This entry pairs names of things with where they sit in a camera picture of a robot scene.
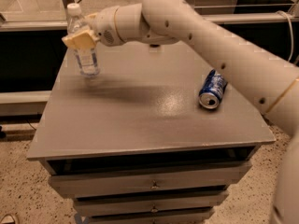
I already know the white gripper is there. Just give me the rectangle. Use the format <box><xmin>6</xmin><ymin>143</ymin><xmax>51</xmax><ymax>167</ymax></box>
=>
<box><xmin>62</xmin><ymin>7</ymin><xmax>121</xmax><ymax>49</ymax></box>

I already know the grey drawer cabinet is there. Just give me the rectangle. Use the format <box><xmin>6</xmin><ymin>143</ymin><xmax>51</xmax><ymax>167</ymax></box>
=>
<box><xmin>26</xmin><ymin>25</ymin><xmax>277</xmax><ymax>224</ymax></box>

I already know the blue pepsi can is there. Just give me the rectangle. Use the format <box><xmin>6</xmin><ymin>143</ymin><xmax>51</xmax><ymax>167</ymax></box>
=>
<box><xmin>198</xmin><ymin>70</ymin><xmax>228</xmax><ymax>109</ymax></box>

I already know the middle grey drawer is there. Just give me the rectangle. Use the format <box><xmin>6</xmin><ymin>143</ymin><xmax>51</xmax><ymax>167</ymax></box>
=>
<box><xmin>74</xmin><ymin>189</ymin><xmax>228</xmax><ymax>217</ymax></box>

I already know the grey drawer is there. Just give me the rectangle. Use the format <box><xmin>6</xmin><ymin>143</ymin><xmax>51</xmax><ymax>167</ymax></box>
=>
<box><xmin>89</xmin><ymin>208</ymin><xmax>214</xmax><ymax>224</ymax></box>
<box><xmin>74</xmin><ymin>189</ymin><xmax>228</xmax><ymax>217</ymax></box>
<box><xmin>49</xmin><ymin>161</ymin><xmax>251</xmax><ymax>198</ymax></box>

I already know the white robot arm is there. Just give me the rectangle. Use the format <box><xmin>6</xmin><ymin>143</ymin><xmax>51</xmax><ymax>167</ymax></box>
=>
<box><xmin>63</xmin><ymin>0</ymin><xmax>299</xmax><ymax>224</ymax></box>

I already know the bottom grey drawer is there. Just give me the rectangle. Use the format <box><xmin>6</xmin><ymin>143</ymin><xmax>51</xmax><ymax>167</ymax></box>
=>
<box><xmin>89</xmin><ymin>208</ymin><xmax>214</xmax><ymax>224</ymax></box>

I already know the white cable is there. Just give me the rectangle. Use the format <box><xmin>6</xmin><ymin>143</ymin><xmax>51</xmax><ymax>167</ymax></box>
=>
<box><xmin>275</xmin><ymin>10</ymin><xmax>295</xmax><ymax>63</ymax></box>

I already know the clear blue-label plastic bottle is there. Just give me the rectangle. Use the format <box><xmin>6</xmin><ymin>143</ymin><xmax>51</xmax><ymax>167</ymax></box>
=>
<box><xmin>65</xmin><ymin>3</ymin><xmax>99</xmax><ymax>77</ymax></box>

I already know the top grey drawer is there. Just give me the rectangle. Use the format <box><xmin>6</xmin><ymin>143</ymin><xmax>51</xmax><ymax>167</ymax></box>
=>
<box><xmin>49</xmin><ymin>161</ymin><xmax>251</xmax><ymax>198</ymax></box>

